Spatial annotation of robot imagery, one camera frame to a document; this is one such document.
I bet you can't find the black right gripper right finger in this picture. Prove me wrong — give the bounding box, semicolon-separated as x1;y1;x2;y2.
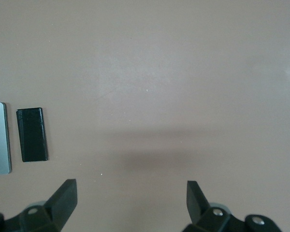
182;180;283;232

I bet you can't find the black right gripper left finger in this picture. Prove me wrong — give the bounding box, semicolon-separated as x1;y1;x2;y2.
0;178;78;232

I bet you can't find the black smartphone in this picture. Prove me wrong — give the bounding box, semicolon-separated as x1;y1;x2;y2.
15;107;49;162

